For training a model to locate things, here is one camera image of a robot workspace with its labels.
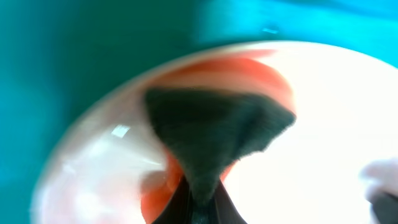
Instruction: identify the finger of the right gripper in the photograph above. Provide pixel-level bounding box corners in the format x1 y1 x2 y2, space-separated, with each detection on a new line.
371 192 398 224

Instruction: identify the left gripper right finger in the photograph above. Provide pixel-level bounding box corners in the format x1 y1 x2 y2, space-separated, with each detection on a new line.
213 182 247 224

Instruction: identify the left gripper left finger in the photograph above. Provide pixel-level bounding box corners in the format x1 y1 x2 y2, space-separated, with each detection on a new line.
152 177 192 224

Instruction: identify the teal plastic serving tray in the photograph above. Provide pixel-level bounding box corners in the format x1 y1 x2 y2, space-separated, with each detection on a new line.
1 0 397 224

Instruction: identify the white plate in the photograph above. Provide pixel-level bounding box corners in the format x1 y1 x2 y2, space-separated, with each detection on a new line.
30 41 397 223

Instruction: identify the red and green sponge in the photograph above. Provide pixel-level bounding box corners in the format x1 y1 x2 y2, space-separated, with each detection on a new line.
143 58 297 223

